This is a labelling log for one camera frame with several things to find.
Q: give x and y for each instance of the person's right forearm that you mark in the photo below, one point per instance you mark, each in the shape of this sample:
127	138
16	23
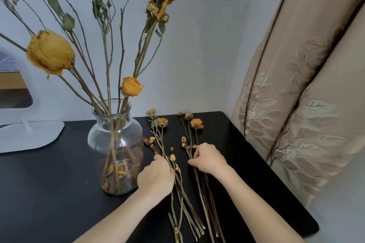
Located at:
256	211

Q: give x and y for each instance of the beige embroidered curtain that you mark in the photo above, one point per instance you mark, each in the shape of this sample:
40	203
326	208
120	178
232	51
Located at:
299	94

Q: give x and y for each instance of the round yellow dried flower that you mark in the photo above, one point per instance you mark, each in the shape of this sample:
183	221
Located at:
131	86

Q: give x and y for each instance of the pile of dried orange petals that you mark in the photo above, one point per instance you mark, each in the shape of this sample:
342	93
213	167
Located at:
109	170

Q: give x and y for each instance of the person's left hand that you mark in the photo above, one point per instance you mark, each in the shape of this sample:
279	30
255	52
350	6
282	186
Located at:
156	178

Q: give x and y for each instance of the clear glass vase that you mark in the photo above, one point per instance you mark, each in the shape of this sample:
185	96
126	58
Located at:
97	137

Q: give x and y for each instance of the black table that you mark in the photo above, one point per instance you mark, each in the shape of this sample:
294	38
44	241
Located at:
42	194

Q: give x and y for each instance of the person's left forearm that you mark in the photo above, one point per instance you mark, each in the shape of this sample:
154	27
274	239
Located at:
119	223

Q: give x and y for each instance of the person's right hand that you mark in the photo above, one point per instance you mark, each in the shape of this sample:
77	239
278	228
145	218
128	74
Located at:
209	158

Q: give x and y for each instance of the white standing mirror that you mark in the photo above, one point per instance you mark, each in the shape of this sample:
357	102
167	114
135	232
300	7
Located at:
28	137

